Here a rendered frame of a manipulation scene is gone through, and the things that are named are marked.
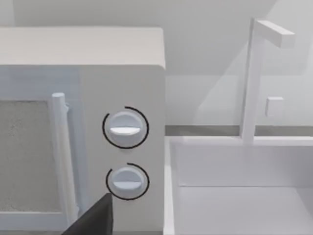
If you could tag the microwave oven door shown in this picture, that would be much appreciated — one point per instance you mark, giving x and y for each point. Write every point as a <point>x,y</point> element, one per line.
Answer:
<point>24,151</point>

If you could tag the small white microwave knob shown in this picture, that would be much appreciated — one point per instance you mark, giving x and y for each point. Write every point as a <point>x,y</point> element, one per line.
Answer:
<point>127,181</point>

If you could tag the white sink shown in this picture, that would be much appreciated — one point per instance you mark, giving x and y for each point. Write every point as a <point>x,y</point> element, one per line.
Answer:
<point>234,191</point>

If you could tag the tall white tap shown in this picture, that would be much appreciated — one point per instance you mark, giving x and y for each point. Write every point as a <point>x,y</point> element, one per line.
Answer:
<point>254,80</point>

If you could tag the pale microwave oven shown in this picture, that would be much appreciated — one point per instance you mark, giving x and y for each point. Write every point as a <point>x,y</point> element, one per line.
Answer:
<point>97,83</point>

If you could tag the large white microwave knob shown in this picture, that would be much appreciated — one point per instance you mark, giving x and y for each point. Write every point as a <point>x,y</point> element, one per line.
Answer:
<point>125,127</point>

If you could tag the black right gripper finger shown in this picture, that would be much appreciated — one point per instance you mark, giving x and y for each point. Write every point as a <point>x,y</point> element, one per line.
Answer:
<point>96,219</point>

